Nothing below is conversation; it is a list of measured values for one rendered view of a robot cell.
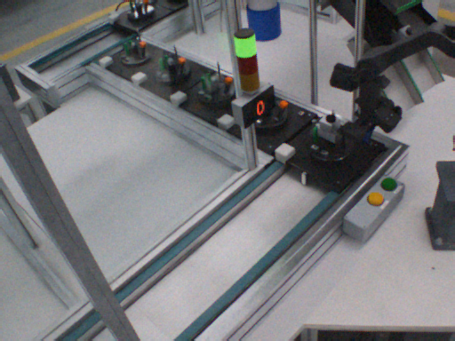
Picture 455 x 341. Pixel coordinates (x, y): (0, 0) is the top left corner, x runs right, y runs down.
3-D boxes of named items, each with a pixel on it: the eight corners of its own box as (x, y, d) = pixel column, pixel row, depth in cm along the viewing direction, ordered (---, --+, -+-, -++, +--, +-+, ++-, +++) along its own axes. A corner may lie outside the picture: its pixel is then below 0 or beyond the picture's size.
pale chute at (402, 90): (415, 105, 152) (425, 101, 148) (389, 122, 147) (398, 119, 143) (373, 30, 151) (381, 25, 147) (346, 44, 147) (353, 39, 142)
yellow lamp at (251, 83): (264, 84, 122) (262, 68, 119) (251, 93, 120) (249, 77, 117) (250, 78, 125) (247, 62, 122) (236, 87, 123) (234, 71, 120)
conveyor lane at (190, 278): (381, 170, 150) (384, 146, 144) (188, 362, 112) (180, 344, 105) (311, 136, 167) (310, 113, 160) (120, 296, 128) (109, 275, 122)
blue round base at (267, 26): (288, 31, 224) (286, 2, 214) (267, 44, 217) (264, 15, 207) (263, 23, 233) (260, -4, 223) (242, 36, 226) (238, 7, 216)
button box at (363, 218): (403, 198, 135) (405, 183, 131) (363, 243, 126) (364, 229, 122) (382, 187, 139) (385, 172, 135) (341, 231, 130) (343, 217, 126)
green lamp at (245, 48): (260, 51, 115) (259, 33, 112) (246, 59, 113) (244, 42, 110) (245, 45, 118) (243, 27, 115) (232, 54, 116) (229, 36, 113)
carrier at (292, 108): (318, 118, 159) (317, 87, 150) (271, 157, 148) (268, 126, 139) (264, 95, 173) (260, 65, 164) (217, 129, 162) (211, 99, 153)
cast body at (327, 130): (343, 136, 140) (344, 117, 135) (335, 144, 138) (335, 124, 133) (320, 125, 144) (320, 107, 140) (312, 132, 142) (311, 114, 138)
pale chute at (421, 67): (435, 84, 159) (445, 80, 154) (412, 99, 154) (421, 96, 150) (396, 13, 158) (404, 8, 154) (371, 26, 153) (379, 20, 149)
